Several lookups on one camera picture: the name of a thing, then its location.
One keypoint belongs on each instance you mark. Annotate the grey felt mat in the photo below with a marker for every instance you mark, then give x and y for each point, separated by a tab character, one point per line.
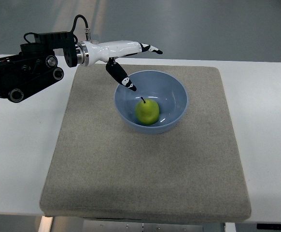
103	169

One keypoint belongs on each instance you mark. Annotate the metal under-table bracket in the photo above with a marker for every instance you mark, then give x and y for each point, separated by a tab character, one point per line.
123	226

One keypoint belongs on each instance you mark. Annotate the green pear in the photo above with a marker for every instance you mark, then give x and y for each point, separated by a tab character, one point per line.
147	111

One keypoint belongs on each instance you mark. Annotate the blue ceramic bowl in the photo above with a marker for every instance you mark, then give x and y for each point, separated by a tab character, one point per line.
161	87

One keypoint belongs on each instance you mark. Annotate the white table leg left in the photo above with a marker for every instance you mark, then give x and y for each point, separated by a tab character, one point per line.
45	224

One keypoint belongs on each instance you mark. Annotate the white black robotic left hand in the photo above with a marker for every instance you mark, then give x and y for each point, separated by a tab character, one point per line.
88	53

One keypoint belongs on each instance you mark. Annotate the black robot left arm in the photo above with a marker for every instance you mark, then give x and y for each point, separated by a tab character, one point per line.
36	68

